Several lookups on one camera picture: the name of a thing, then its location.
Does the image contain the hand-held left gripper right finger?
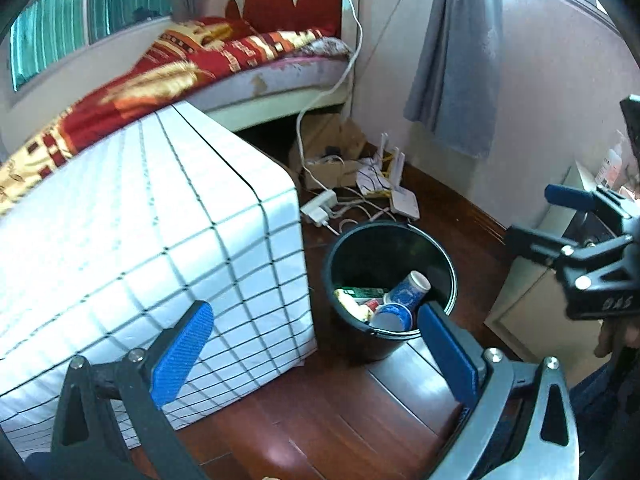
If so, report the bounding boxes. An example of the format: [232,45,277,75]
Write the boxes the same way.
[417,302,583,480]

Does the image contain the purple bed sheet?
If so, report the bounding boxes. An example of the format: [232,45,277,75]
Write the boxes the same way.
[190,52,351,106]

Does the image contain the white charger cable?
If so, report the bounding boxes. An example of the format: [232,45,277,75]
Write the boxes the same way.
[295,0,363,196]

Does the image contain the white checked tablecloth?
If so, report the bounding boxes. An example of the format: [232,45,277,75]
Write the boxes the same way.
[0,101,318,453]

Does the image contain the blue grey curtain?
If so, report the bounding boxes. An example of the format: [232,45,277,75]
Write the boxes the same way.
[404,0,505,160]

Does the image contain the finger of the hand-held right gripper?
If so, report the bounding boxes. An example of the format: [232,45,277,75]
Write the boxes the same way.
[544,184,623,226]
[506,224,590,275]

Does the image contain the black trash bin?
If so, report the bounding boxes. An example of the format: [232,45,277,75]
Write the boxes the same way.
[322,221,458,365]

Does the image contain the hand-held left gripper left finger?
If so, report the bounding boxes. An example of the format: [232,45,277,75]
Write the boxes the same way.
[50,300,215,480]

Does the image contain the large window green curtain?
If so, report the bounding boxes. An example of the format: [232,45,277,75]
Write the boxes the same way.
[7,0,173,93]

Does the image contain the floral pillow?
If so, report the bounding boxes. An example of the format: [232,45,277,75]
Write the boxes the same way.
[305,35,353,58]

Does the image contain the person's blue trousers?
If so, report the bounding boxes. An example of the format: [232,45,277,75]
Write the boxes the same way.
[570,360,640,480]

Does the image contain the blue paper cup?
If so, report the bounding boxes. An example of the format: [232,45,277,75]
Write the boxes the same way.
[387,270,432,311]

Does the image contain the white cabinet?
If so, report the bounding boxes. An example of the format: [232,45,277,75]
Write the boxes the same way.
[484,160,640,376]

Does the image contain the brown cardboard box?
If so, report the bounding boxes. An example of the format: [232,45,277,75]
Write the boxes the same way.
[289,115,368,192]

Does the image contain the red yellow printed blanket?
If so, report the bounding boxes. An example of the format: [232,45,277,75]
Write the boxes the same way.
[0,16,331,218]

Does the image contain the person's right hand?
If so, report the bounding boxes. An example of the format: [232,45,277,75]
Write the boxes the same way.
[595,316,640,358]

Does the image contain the white router with antennas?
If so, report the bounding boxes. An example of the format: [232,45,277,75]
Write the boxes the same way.
[372,132,421,221]

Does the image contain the white power strip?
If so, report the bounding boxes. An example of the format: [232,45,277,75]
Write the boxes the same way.
[300,189,338,228]

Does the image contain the white plastic bottle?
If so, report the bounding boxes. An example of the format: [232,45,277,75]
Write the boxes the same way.
[595,130,628,188]

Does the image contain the yellow wrapper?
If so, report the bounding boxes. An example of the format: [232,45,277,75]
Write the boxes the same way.
[340,296,373,323]

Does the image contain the green white carton box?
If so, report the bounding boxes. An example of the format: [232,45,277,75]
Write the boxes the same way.
[334,286,387,306]

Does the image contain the small white cup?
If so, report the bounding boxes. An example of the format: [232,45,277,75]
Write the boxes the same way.
[371,302,416,332]

